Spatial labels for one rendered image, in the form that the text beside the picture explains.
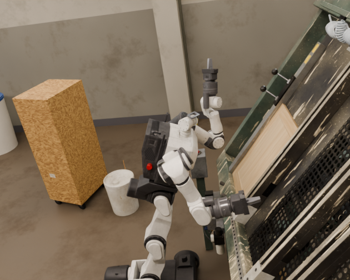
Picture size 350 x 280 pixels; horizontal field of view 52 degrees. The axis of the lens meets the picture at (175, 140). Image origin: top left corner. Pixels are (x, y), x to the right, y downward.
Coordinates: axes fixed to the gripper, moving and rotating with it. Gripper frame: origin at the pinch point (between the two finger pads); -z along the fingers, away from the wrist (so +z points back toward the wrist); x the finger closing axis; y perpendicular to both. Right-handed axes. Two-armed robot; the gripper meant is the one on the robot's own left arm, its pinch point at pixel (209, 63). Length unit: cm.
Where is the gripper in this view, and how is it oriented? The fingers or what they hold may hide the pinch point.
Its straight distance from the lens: 219.9
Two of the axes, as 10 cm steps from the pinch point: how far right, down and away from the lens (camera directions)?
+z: 0.5, 9.7, 2.2
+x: 4.9, 1.7, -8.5
